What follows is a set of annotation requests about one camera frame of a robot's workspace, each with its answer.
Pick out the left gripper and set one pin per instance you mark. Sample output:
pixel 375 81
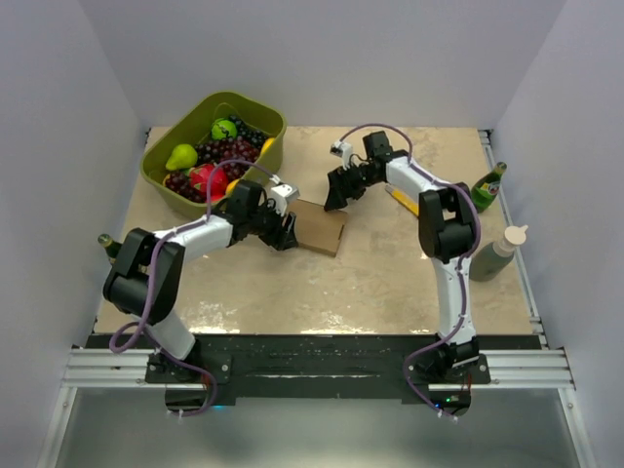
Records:
pixel 283 237

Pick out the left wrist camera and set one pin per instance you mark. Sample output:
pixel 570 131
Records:
pixel 283 194

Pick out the small dark grape bunch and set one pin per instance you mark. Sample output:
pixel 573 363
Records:
pixel 180 183

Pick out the yellow fruit at basket edge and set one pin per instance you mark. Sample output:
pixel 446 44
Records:
pixel 266 145

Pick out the red dragon fruit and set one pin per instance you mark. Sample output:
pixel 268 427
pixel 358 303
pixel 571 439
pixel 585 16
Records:
pixel 208 180

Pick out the dark blue grape bunch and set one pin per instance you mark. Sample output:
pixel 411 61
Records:
pixel 251 135

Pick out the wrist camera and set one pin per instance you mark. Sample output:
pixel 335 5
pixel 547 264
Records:
pixel 344 151
pixel 283 194

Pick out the green glass bottle right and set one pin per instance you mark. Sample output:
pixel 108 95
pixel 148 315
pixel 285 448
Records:
pixel 485 190

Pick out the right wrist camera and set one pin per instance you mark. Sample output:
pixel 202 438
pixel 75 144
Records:
pixel 344 151

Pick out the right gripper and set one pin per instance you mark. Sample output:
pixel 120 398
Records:
pixel 341 189

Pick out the olive green plastic basket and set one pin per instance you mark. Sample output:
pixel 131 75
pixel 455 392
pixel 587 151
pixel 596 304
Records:
pixel 195 128

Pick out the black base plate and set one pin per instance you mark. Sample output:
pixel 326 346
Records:
pixel 225 368

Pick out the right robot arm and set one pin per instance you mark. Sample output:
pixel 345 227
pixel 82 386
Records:
pixel 448 233

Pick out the green pear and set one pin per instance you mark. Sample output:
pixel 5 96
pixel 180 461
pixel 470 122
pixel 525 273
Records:
pixel 184 156

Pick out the green apple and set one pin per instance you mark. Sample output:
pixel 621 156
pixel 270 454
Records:
pixel 223 129

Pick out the red grape bunch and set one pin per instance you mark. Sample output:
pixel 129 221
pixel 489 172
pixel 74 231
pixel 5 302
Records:
pixel 216 151

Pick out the green glass bottle left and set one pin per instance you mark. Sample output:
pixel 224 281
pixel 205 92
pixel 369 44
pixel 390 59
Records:
pixel 110 246

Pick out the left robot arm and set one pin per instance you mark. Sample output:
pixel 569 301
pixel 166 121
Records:
pixel 144 279

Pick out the brown cardboard express box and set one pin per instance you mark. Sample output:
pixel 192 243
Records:
pixel 315 229

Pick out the green glass bottle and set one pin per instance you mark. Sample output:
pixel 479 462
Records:
pixel 485 190
pixel 110 246

